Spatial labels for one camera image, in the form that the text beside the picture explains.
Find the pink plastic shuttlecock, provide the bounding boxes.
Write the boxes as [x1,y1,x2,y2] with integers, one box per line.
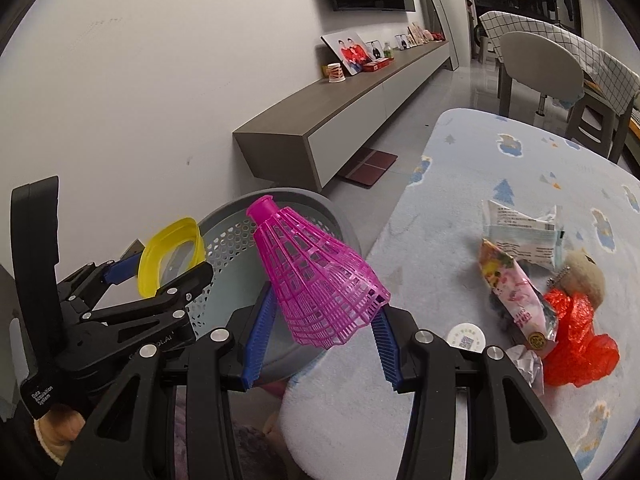
[246,195,390,349]

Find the red flat box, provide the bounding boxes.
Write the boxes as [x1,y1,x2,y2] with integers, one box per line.
[361,58,390,73]

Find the light blue patterned table cover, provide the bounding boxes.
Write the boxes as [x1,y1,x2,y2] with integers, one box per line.
[280,108,639,479]

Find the grey round back chair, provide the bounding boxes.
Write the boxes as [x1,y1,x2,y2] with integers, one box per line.
[499,32,584,128]

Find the green small bottle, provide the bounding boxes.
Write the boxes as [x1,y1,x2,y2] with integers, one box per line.
[383,42,394,58]

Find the beige plush ball keychain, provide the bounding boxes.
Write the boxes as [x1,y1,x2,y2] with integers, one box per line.
[548,250,605,310]

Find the white round bottle cap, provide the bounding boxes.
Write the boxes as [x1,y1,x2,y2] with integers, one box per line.
[446,322,486,353]

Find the person's left hand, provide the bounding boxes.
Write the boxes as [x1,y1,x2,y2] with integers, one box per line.
[34,406,86,466]

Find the white paper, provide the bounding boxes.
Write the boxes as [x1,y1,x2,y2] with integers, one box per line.
[506,344,544,396]

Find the dark red bathroom scale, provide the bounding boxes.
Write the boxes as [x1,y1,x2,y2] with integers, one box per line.
[337,148,398,188]

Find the yellow plastic lid ring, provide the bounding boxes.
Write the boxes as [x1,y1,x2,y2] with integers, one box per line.
[136,216,207,300]

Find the leaning tall mirror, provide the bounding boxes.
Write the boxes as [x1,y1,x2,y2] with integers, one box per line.
[431,0,460,72]

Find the light blue wipes packet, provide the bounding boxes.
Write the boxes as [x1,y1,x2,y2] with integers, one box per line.
[483,200,564,271]

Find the checkered cloth covered table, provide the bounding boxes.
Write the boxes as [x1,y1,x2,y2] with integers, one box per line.
[480,11,639,162]

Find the grey perforated trash basket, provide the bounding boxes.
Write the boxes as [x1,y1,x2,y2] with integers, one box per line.
[186,187,362,386]

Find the family photo frame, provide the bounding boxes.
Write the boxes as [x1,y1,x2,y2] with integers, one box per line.
[321,29,373,76]

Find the pink snack wrapper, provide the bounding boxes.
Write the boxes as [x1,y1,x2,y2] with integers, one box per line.
[478,238,559,358]

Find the small photo frame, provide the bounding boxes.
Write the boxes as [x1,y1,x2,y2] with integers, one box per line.
[367,40,385,60]

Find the red striped paper cup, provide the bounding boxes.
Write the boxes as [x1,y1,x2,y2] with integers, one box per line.
[326,63,346,84]

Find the long floating tv cabinet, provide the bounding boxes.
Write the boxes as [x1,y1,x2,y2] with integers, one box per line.
[233,41,452,192]

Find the red plastic bag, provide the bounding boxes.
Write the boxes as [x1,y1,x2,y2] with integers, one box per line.
[542,288,620,388]

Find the wall power socket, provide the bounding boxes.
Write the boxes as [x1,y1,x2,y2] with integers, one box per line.
[120,240,145,260]

